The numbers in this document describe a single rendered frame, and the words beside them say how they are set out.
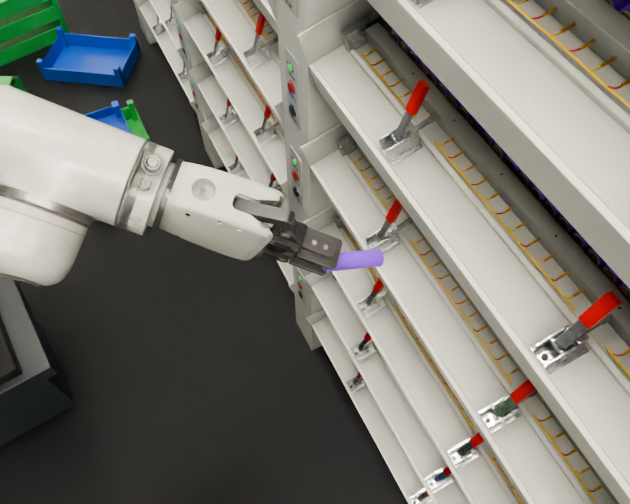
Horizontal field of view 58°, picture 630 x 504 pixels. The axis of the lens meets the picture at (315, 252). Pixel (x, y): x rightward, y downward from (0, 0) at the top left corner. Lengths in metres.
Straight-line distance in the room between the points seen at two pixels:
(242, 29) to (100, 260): 0.89
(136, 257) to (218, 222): 1.23
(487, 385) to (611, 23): 0.43
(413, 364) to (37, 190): 0.61
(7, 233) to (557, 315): 0.47
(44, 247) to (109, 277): 1.20
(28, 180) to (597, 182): 0.43
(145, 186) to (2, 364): 0.86
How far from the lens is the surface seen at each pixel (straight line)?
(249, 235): 0.51
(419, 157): 0.63
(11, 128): 0.53
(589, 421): 0.54
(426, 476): 1.08
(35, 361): 1.33
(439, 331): 0.74
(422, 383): 0.91
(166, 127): 2.04
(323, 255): 0.54
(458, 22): 0.49
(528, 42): 0.47
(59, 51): 2.45
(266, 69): 1.03
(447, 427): 0.90
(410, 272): 0.77
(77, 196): 0.52
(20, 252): 0.52
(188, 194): 0.50
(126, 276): 1.70
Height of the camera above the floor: 1.39
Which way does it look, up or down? 57 degrees down
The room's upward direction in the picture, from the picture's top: straight up
